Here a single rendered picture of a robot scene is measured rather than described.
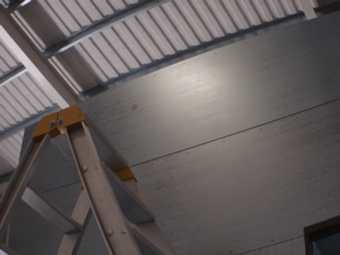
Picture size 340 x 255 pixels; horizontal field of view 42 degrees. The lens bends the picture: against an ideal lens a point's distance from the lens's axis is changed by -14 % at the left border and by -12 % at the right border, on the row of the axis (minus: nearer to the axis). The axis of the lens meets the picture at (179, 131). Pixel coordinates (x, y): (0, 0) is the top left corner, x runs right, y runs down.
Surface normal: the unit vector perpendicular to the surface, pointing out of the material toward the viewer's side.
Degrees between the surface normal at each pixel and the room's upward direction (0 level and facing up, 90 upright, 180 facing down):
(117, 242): 88
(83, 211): 92
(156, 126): 90
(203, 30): 177
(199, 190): 90
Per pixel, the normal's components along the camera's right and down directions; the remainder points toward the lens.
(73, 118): -0.39, -0.56
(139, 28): -0.01, 0.76
